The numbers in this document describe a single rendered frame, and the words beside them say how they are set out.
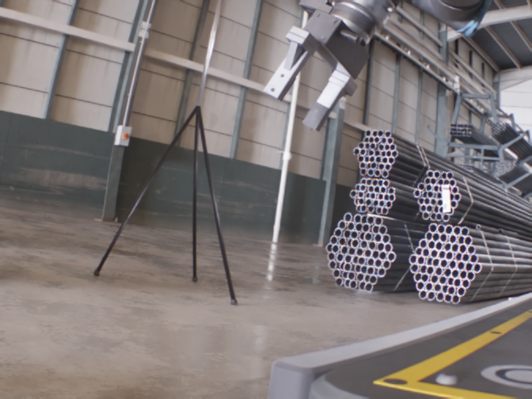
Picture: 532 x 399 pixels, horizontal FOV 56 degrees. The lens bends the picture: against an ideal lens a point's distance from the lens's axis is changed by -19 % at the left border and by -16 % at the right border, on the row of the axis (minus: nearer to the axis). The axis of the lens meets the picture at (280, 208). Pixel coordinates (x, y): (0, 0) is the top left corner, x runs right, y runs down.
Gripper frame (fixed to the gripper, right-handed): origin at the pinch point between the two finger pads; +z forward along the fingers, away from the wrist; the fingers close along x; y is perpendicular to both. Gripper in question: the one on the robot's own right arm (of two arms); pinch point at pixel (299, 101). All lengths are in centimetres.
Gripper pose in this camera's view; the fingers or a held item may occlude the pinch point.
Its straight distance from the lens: 85.2
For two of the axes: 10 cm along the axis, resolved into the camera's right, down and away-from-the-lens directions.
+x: 4.2, 2.0, 8.8
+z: -5.3, 8.5, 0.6
